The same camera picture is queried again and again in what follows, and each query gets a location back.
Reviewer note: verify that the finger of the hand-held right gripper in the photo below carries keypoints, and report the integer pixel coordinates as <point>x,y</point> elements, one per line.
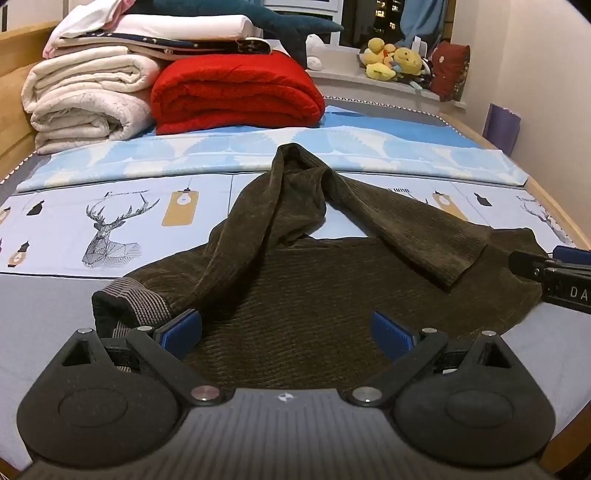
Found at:
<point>572,254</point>
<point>526,264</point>

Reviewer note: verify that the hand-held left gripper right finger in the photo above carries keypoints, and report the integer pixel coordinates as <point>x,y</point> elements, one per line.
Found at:
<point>391,336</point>

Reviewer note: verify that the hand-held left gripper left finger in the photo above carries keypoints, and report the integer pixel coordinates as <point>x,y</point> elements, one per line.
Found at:
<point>181,333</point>

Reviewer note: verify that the dark olive knit sweater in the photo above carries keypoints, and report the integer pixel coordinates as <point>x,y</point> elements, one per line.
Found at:
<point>300,286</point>

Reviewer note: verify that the printed deer bedsheet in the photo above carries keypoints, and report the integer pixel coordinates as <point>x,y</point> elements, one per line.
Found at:
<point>60,258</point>

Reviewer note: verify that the blue leaf print blanket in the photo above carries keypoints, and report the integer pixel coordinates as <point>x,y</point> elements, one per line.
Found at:
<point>221,145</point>

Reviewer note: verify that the dark red cushion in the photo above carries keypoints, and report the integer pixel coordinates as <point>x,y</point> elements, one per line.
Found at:
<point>450,69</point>

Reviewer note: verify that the yellow bear plush toy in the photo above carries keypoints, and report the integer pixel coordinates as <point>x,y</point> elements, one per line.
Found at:
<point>408,60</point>

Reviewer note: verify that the red folded blanket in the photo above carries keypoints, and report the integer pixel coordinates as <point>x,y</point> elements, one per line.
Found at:
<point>235,94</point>

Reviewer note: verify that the yellow duck plush toy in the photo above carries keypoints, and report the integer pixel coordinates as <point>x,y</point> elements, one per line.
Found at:
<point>377,50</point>

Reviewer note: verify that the blue hanging cloth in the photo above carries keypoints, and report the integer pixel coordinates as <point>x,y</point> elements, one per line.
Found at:
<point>422,18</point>

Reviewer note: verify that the white window sill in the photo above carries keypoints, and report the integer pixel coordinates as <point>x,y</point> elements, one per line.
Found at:
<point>341,69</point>

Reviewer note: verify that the cream folded quilt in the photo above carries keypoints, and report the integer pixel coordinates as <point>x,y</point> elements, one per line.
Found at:
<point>83,74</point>

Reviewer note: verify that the navy patterned folded blanket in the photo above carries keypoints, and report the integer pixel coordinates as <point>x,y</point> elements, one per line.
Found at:
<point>203,45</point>

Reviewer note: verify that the white plush toy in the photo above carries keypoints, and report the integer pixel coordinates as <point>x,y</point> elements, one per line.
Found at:
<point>315,50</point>

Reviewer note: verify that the white folded sheet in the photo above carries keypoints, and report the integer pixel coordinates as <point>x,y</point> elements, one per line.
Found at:
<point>184,26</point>

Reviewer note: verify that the dark teal shark plush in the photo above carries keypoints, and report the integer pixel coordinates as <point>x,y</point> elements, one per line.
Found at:
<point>277,25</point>

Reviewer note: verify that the white and pink folded cloth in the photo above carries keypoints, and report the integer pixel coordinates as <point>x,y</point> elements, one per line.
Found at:
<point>87,16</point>

